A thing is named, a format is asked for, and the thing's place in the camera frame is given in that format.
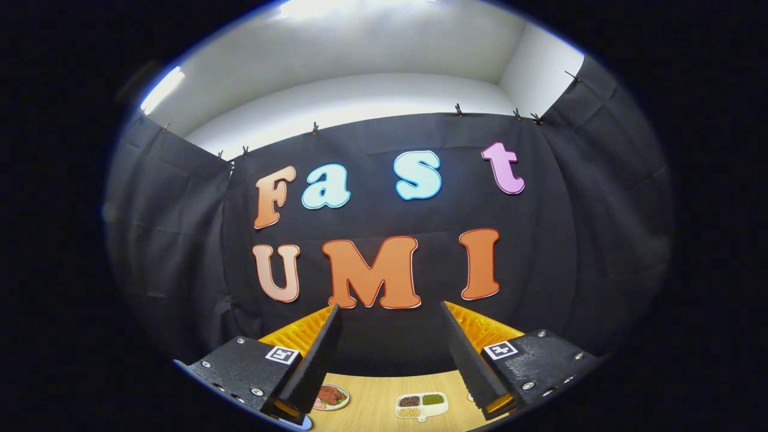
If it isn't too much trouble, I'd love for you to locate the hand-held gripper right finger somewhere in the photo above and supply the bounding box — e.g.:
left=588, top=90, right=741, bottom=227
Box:
left=439, top=300, right=604, bottom=421

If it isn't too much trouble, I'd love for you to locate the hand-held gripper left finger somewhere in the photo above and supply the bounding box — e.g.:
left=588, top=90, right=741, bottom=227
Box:
left=173, top=303, right=344, bottom=428

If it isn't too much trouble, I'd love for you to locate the oval plate with food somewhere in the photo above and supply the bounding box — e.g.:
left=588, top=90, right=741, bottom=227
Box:
left=312, top=384, right=350, bottom=412

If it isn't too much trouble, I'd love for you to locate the white divided dish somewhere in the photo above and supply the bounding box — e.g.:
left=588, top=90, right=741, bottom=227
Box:
left=395, top=392, right=449, bottom=422

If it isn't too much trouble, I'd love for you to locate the row of small cloth clips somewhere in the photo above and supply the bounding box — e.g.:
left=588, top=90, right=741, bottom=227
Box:
left=159, top=70, right=583, bottom=161

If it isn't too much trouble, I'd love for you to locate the ceiling light strip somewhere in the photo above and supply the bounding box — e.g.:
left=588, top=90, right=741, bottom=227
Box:
left=140, top=66, right=185, bottom=115

